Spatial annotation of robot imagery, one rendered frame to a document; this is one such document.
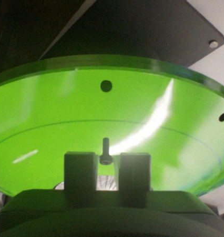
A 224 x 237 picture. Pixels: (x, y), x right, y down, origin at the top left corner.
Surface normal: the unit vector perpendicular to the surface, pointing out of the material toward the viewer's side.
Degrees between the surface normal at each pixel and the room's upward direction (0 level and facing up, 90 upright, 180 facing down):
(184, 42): 0
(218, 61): 0
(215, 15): 0
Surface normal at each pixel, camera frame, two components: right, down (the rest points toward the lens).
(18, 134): -0.20, 0.60
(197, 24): 0.00, 0.83
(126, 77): 0.05, 0.53
